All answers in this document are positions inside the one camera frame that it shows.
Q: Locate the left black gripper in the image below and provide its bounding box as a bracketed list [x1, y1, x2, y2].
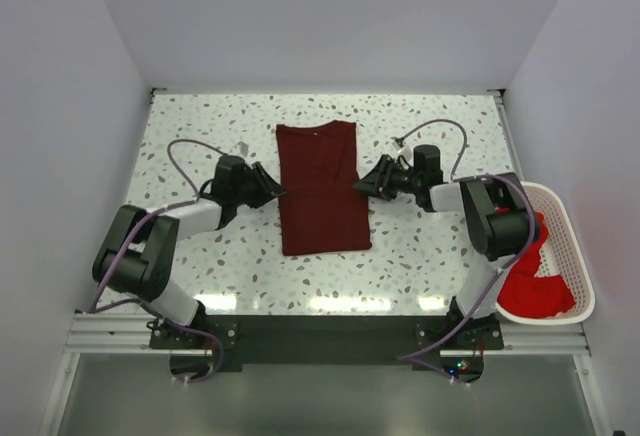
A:
[232, 162, 285, 210]

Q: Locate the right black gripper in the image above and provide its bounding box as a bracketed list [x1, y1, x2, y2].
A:
[352, 155, 421, 202]

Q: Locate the dark red t-shirt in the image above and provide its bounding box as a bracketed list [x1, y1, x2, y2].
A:
[276, 121, 372, 256]

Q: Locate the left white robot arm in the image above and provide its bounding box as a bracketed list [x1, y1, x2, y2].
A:
[90, 155, 286, 348]

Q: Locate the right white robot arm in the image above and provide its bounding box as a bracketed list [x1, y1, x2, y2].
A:
[353, 145, 540, 349]

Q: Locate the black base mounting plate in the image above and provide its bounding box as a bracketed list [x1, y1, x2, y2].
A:
[148, 313, 505, 373]

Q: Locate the bright red t-shirt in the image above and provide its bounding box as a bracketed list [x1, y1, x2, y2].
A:
[498, 212, 575, 319]

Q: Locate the white plastic laundry basket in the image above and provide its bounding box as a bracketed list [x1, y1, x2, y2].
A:
[496, 182, 595, 326]

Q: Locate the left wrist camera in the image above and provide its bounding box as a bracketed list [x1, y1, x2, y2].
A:
[236, 141, 249, 157]

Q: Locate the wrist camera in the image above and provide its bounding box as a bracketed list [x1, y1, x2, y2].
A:
[236, 141, 249, 157]
[392, 137, 412, 157]

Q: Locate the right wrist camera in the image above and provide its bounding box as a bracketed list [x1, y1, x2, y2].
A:
[392, 137, 412, 157]

